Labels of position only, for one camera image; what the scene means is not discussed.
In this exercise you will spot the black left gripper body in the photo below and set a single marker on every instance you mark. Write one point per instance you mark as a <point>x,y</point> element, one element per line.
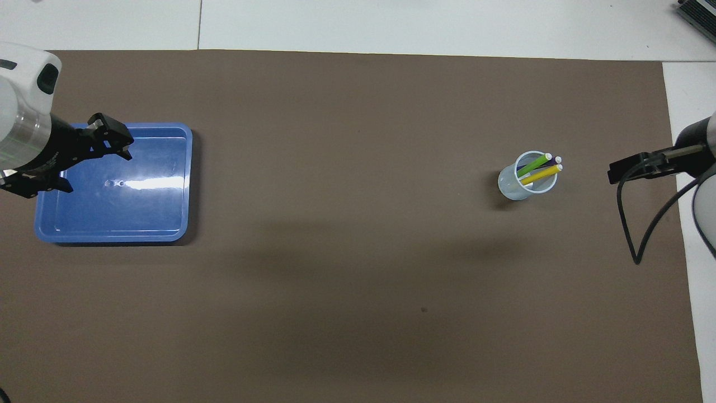
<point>56,148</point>

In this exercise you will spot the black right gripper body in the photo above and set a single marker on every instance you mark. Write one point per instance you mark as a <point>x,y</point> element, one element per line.
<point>696,157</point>

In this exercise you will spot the purple marker pen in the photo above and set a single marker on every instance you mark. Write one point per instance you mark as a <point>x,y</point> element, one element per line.
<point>555,161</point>

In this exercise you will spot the yellow marker pen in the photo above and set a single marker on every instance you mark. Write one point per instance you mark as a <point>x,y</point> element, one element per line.
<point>542,175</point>

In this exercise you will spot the green marker pen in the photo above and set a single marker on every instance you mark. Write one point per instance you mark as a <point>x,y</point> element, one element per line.
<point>534,166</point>

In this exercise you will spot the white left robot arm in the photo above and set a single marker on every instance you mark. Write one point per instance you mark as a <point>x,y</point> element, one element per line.
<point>19,101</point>

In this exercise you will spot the blue plastic tray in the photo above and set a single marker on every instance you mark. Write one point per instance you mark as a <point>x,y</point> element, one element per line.
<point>145,212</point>

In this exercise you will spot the translucent plastic cup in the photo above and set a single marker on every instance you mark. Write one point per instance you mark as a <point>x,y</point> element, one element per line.
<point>510,187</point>

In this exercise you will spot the grey ribbed device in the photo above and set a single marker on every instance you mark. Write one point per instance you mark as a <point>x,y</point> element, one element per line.
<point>699,12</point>

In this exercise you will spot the brown table mat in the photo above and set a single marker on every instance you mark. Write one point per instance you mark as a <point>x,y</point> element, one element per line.
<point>358,280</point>

